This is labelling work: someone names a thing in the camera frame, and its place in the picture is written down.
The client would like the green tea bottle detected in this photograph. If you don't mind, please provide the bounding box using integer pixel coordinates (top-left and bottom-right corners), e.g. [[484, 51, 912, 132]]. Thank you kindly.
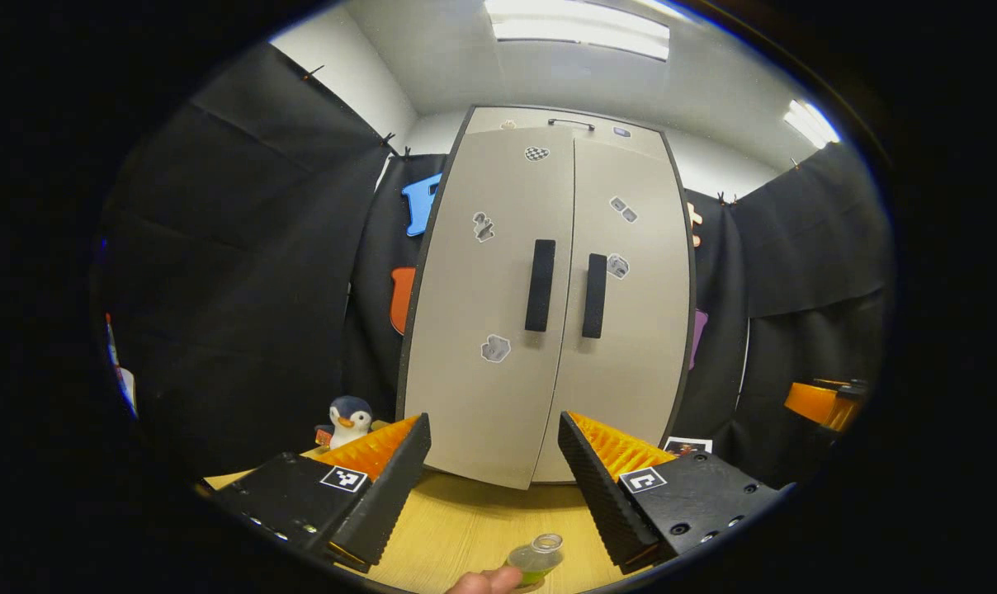
[[505, 533, 565, 587]]

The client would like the large ceiling light panel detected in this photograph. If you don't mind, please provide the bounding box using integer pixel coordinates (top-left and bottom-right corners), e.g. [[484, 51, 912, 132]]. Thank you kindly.
[[484, 0, 671, 61]]

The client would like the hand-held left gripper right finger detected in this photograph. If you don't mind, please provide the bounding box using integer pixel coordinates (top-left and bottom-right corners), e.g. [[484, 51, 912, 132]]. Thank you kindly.
[[558, 410, 796, 576]]

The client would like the white cabinet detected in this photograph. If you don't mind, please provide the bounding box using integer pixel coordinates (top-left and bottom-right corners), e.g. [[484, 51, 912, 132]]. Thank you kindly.
[[395, 105, 697, 492]]

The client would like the white cabinet door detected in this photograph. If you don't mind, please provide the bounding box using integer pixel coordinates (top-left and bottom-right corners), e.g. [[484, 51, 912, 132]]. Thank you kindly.
[[532, 139, 691, 484], [403, 126, 576, 491]]

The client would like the small ceiling light panel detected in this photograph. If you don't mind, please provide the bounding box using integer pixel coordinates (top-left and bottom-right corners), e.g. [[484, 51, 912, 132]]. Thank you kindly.
[[783, 99, 840, 149]]

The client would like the penguin plush toy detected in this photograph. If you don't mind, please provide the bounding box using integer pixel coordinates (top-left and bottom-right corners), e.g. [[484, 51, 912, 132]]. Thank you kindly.
[[315, 395, 377, 451]]

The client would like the black door handle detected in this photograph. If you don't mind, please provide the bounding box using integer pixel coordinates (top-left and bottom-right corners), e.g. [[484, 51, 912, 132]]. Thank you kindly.
[[581, 253, 609, 340], [524, 239, 557, 333]]

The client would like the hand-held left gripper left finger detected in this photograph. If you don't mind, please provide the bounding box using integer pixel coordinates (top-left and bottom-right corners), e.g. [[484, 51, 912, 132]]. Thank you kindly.
[[210, 412, 432, 574]]

